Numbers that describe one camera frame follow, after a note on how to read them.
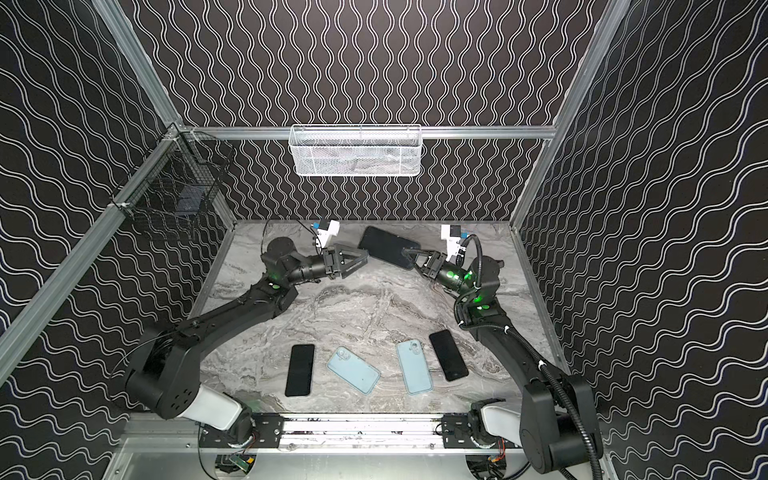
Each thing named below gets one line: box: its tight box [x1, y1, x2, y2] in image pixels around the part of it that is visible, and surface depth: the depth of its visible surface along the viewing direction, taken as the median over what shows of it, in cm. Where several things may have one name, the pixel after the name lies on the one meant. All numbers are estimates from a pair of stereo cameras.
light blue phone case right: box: [397, 339, 433, 395], surface depth 88 cm
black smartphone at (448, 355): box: [429, 329, 469, 381], surface depth 89 cm
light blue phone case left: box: [327, 346, 381, 395], surface depth 87 cm
